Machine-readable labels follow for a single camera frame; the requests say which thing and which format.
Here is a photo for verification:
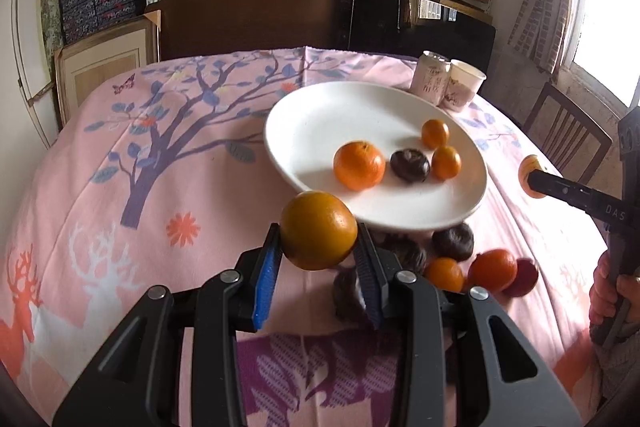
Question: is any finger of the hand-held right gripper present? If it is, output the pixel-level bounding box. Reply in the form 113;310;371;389
528;170;628;225

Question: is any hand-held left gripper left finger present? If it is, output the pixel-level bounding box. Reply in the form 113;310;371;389
52;223;284;427

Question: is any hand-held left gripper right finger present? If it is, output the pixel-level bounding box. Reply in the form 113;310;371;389
352;223;583;427

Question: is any dark water chestnut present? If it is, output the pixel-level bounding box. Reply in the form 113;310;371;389
389;148;431;184
332;268;373;323
382;232;428;275
432;222;475;263

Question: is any red plum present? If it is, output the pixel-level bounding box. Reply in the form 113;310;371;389
501;258;540;298
518;154;548;199

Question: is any yellowish orange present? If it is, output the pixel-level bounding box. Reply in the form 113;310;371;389
279;191;359;272

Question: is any small orange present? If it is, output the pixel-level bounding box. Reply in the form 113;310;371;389
431;145;463;182
421;119;450;150
425;257;466;293

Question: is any deep orange tangerine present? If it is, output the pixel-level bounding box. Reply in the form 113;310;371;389
333;140;387;192
467;248;519;293

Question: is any white plate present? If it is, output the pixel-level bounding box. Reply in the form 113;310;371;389
263;81;488;232

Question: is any person's right hand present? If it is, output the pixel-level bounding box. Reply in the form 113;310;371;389
588;252;640;330

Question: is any dark wooden chair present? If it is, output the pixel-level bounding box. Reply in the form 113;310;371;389
522;82;613;182

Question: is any white paper cup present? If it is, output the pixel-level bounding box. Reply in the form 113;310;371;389
442;59;487;114

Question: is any pink drink can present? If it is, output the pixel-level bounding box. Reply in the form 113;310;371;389
411;51;452;104

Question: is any window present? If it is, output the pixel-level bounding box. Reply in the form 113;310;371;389
560;0;640;108

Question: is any pink printed tablecloth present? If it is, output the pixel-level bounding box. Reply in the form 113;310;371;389
0;46;608;427

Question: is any black glossy board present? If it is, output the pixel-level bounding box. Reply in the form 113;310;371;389
347;0;497;80

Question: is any brown board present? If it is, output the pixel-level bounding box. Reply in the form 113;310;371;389
145;0;351;62

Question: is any wooden picture frame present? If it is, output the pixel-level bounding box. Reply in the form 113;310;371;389
54;11;162;128

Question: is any white door frame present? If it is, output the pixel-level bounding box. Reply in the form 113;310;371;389
10;0;61;148

